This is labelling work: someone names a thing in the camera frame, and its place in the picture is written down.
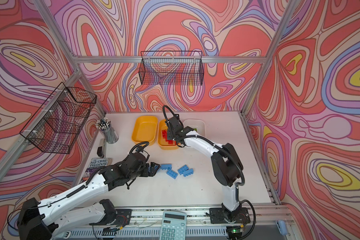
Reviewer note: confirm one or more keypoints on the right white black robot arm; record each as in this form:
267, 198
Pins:
226, 164

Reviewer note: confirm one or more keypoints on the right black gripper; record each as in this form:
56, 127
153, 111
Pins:
169, 134

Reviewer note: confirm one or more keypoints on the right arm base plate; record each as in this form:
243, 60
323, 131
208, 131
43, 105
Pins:
224, 216

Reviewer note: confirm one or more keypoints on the white plastic bin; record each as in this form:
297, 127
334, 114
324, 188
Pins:
198, 125

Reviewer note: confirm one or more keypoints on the back black wire basket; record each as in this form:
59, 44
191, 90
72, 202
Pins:
184, 68

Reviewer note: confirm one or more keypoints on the left yellow plastic bin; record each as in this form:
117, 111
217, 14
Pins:
145, 130

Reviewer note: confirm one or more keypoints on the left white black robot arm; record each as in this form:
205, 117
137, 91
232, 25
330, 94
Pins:
47, 218

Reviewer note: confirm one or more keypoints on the cup of pencils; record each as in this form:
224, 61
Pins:
106, 128

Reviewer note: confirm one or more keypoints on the black wire basket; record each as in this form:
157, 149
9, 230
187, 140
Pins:
184, 68
62, 120

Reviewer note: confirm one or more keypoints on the red lego brick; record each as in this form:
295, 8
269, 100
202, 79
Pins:
164, 134
171, 142

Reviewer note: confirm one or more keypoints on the teal desk calculator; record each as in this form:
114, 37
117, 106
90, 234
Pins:
173, 226

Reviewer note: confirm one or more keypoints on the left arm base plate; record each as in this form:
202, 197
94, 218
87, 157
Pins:
118, 217

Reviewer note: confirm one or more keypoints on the blue lego brick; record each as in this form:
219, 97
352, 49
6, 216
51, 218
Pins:
166, 166
172, 174
182, 169
188, 172

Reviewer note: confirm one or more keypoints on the middle yellow plastic bin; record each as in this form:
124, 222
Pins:
161, 141

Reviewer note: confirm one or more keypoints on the yellow plastic bin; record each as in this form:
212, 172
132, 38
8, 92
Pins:
145, 130
161, 141

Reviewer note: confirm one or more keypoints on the left black wire basket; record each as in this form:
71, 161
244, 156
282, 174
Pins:
62, 120

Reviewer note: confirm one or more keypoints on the treehouse paperback book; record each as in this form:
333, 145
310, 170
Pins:
94, 165

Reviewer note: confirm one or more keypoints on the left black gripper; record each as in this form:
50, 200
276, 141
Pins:
153, 171

